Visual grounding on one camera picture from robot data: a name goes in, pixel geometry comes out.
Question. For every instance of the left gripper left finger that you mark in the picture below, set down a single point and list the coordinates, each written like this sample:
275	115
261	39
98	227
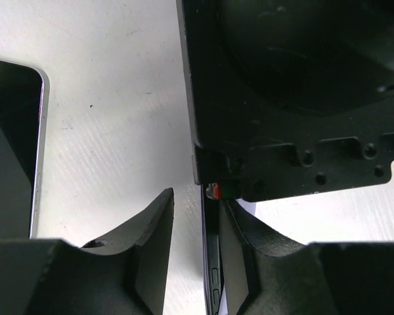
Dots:
121	272

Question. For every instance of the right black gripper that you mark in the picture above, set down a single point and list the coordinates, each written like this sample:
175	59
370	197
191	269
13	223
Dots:
289	98

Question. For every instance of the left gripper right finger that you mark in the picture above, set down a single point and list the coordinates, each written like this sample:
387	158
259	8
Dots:
266	272

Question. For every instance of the black cased phone with ring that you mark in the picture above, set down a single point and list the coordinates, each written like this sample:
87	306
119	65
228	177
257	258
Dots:
215	296

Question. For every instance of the lilac cased phone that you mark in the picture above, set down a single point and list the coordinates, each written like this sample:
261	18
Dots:
24	96

